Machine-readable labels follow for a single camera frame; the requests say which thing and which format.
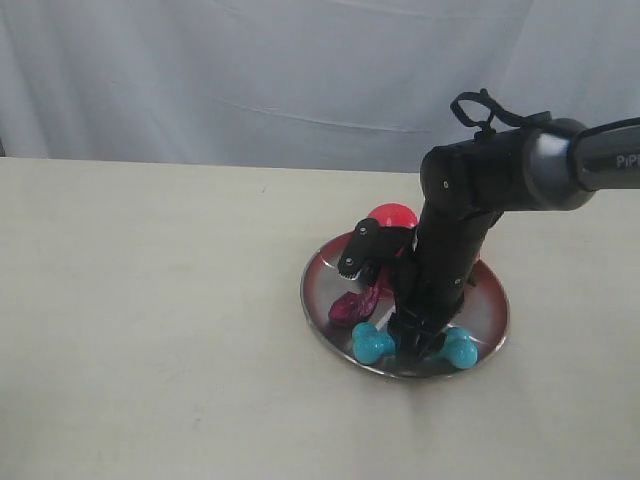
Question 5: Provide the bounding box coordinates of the orange toy strawberry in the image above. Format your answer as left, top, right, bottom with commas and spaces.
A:
467, 254, 481, 288

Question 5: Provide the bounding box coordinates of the red apple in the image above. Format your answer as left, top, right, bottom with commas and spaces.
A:
366, 203, 419, 229

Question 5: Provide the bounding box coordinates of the white backdrop cloth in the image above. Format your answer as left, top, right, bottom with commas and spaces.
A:
1, 1, 639, 172

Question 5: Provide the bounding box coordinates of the round stainless steel plate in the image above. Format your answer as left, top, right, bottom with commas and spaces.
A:
300, 232, 510, 379

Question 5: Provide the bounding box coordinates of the teal toy bone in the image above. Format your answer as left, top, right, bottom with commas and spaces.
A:
352, 322, 478, 370

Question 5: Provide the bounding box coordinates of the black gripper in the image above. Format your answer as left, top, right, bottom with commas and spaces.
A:
388, 201, 500, 358

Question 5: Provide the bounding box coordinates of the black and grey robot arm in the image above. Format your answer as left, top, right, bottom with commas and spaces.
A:
388, 118, 639, 359

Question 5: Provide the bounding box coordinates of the black cable loop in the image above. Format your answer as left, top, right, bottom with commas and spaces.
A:
449, 88, 551, 141

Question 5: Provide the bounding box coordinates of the purple toy sweet potato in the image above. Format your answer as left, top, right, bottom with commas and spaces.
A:
328, 268, 394, 328

